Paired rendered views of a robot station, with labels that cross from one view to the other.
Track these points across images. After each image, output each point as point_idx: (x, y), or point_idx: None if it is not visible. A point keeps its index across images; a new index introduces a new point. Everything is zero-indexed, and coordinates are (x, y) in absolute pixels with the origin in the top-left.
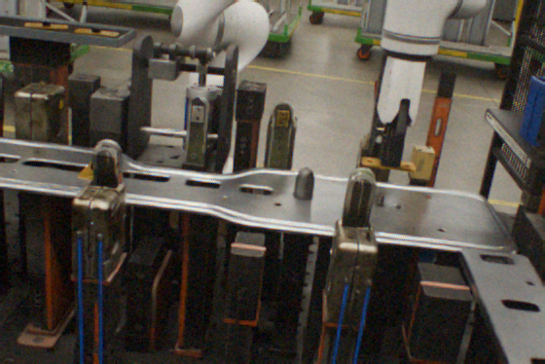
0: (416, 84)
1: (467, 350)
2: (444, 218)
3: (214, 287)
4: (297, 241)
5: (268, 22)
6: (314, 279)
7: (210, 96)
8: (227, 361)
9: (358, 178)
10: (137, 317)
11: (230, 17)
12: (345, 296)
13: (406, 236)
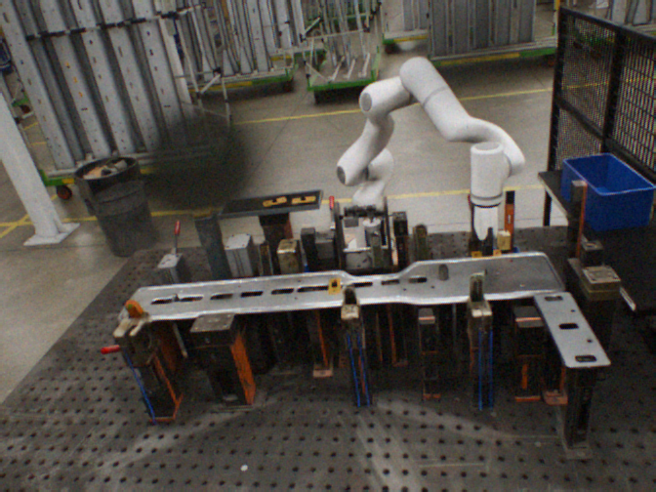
0: (494, 219)
1: (547, 345)
2: (521, 275)
3: None
4: None
5: (391, 158)
6: (457, 315)
7: (378, 226)
8: (426, 370)
9: (474, 279)
10: (371, 352)
11: (370, 164)
12: (479, 336)
13: (504, 294)
